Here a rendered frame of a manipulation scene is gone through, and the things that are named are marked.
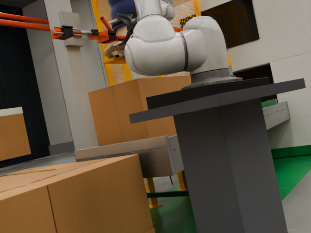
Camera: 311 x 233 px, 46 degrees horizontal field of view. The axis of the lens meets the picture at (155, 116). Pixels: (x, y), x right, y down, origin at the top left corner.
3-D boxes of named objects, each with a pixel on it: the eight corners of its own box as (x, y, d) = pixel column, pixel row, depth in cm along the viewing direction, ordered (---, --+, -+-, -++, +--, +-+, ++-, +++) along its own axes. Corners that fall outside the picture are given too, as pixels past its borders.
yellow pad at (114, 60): (134, 64, 263) (133, 57, 263) (145, 60, 257) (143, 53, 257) (102, 64, 235) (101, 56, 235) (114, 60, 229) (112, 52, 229)
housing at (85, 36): (83, 41, 207) (81, 33, 207) (91, 38, 203) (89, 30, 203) (73, 41, 201) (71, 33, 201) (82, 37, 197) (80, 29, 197)
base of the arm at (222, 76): (251, 79, 145) (249, 65, 144) (209, 85, 133) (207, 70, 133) (220, 86, 160) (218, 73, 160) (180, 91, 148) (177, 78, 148)
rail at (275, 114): (285, 119, 382) (282, 101, 382) (290, 119, 379) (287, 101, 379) (168, 174, 193) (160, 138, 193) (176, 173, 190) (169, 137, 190)
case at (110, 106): (154, 139, 275) (143, 87, 275) (201, 131, 253) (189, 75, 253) (100, 155, 226) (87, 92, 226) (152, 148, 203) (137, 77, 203)
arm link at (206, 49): (236, 66, 139) (227, 9, 138) (191, 73, 135) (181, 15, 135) (220, 72, 155) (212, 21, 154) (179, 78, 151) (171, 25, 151)
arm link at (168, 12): (151, 33, 201) (157, 18, 209) (175, 24, 192) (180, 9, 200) (140, 18, 195) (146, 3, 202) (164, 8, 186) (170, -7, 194)
